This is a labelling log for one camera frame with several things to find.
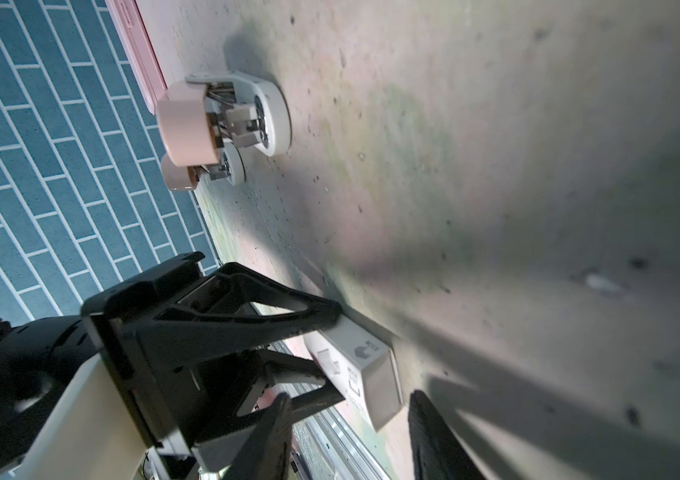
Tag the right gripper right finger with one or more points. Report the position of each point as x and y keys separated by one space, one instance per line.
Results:
x=437 y=454

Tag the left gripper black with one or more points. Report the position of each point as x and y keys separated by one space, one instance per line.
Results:
x=135 y=372

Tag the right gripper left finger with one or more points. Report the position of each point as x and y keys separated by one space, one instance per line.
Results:
x=266 y=454

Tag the white staple box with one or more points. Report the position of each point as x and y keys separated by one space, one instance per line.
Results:
x=361 y=367

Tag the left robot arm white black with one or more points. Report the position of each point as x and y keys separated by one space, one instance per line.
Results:
x=39 y=359

